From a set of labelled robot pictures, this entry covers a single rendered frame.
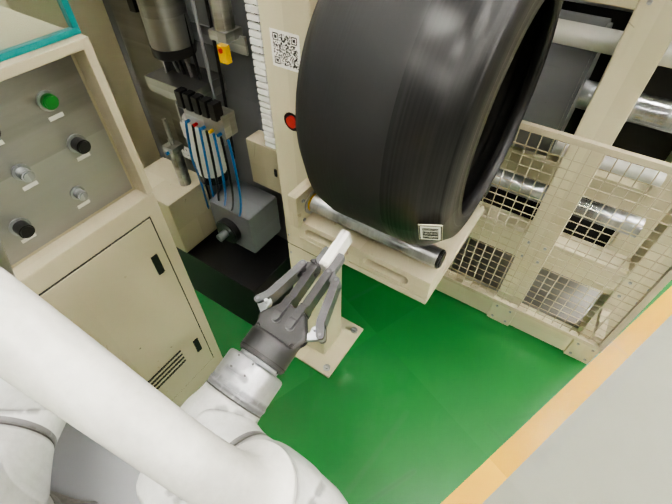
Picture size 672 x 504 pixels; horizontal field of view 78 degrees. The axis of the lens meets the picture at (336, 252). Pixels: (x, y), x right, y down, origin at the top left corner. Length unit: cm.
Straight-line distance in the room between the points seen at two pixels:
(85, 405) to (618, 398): 188
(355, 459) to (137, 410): 130
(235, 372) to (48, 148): 65
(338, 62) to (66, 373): 50
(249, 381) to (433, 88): 45
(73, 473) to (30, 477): 19
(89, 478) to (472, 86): 89
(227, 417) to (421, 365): 131
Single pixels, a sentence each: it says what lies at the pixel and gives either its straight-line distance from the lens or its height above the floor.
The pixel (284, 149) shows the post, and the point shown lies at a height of 97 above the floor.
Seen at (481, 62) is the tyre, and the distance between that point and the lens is 61.
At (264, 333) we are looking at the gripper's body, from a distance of 59.
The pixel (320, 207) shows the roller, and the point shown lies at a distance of 99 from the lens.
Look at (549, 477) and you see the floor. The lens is 177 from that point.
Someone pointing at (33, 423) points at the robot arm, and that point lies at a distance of 79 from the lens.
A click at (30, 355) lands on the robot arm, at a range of 39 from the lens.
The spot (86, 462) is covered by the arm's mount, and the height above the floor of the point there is 76.
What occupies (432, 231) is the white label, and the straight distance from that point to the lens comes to 71.
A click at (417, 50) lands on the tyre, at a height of 135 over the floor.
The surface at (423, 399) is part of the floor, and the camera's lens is 173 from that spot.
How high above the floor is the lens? 157
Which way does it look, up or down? 48 degrees down
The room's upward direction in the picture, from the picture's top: straight up
